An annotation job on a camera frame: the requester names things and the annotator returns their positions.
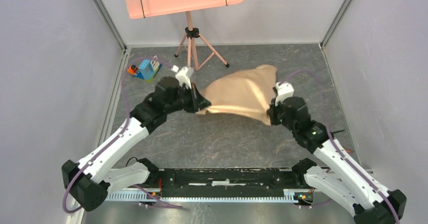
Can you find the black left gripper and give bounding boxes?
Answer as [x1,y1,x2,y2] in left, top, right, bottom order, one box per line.
[165,83,211,115]

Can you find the peach satin napkin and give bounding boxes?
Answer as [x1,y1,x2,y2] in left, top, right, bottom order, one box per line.
[197,65,277,126]

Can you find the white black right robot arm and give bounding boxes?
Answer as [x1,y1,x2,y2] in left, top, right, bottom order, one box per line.
[267,96,407,223]

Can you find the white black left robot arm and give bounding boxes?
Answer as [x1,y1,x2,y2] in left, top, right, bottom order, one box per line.
[61,77,211,214]

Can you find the colourful toy brick house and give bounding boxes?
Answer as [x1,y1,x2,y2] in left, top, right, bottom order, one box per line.
[136,55,162,82]

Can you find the orange toy figure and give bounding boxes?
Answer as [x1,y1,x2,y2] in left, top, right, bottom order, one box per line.
[128,65,138,77]

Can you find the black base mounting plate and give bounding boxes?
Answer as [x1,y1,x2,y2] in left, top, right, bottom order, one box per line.
[138,168,314,198]

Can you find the pink music stand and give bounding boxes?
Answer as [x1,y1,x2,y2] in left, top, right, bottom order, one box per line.
[125,0,244,70]

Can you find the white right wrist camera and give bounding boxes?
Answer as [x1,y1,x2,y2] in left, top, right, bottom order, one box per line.
[274,82,294,106]

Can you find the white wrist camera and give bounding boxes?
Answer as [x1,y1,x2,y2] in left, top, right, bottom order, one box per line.
[171,65,194,89]
[274,82,294,106]

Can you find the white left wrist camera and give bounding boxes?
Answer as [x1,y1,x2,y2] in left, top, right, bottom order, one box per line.
[171,65,194,89]

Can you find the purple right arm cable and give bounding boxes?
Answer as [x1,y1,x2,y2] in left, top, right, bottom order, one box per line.
[279,69,401,224]

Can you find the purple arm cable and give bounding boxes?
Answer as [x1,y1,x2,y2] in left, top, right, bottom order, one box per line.
[62,55,185,214]
[279,69,401,224]

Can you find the black handled utensil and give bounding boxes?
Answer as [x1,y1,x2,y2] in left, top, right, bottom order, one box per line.
[331,129,345,136]

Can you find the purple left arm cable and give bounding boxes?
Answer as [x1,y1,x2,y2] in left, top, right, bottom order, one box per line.
[62,55,185,214]

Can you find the grey slotted cable duct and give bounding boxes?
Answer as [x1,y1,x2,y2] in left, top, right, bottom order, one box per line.
[106,188,313,204]

